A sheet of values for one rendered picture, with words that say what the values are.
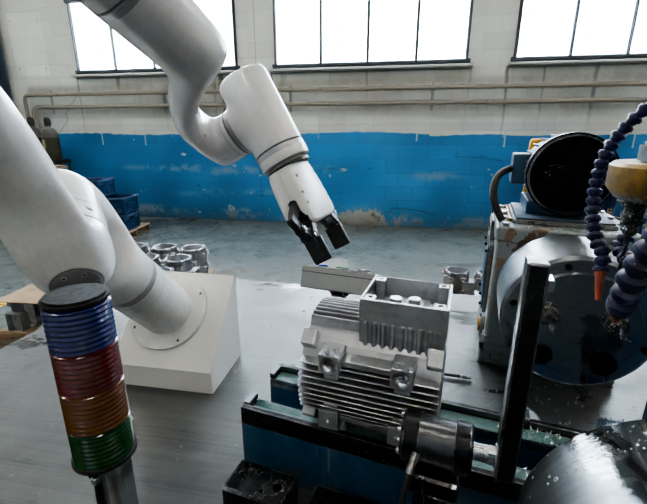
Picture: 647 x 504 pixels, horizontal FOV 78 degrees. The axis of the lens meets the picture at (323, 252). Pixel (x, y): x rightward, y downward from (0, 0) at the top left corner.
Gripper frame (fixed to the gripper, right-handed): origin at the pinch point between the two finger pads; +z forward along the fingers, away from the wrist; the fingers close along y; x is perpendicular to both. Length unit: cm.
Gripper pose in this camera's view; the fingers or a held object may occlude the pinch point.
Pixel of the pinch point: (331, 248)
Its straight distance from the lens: 67.0
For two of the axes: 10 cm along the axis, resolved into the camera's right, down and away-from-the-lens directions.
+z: 4.7, 8.8, 0.8
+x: 8.0, -3.9, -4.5
